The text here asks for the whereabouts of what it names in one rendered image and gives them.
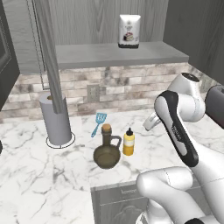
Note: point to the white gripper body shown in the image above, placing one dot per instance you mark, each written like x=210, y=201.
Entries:
x=151, y=122

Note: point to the dark panelled cabinet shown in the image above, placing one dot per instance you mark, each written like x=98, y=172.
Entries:
x=7, y=58

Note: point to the grey paper towel roll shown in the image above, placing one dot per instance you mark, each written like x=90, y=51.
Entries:
x=57, y=125

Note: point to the dark grey wall cabinet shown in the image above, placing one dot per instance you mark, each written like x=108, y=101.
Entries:
x=198, y=32

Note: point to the grey lower cabinet door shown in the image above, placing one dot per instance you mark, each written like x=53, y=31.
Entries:
x=122, y=213

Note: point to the white cake mix bag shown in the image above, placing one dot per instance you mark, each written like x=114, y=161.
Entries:
x=129, y=30

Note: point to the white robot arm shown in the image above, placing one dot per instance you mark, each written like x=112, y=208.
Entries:
x=178, y=105

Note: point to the grey open cabinet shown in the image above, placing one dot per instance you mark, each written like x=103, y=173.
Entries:
x=116, y=54

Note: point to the blue spatula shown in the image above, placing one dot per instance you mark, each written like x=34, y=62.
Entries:
x=101, y=118

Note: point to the yellow mustard bottle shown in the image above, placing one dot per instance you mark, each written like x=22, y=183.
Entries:
x=129, y=144

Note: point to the grey drawer front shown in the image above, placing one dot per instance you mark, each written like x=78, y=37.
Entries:
x=116, y=194

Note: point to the olive oil and vinegar bottle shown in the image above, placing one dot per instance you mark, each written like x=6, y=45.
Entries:
x=106, y=156

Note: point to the grey wall outlet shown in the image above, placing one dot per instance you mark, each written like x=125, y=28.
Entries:
x=93, y=93

